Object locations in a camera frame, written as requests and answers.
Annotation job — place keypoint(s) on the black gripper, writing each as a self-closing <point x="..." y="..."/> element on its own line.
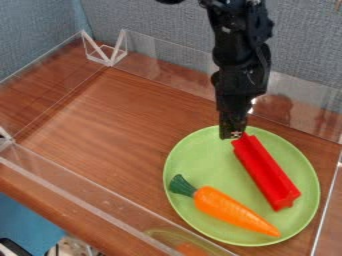
<point x="238" y="84"/>

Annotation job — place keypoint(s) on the clear acrylic wall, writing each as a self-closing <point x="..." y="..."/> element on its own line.
<point x="35" y="88"/>
<point x="113" y="223"/>
<point x="301" y="104"/>

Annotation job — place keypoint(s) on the clear acrylic corner bracket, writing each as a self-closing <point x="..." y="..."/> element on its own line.
<point x="105" y="54"/>

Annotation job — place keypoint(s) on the clear acrylic left wall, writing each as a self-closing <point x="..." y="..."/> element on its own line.
<point x="35" y="88"/>

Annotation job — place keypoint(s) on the green round plate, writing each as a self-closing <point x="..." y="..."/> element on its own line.
<point x="205" y="160"/>

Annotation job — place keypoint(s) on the red plastic block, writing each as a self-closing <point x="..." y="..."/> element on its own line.
<point x="272" y="180"/>

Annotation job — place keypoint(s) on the clear acrylic back wall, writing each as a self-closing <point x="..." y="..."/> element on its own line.
<point x="301" y="104"/>

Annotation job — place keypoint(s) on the clear acrylic front wall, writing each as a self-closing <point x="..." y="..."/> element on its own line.
<point x="113" y="223"/>

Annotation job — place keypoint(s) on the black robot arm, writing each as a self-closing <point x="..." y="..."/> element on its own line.
<point x="242" y="28"/>

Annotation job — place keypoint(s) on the orange toy carrot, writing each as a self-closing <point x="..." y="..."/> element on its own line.
<point x="222" y="207"/>

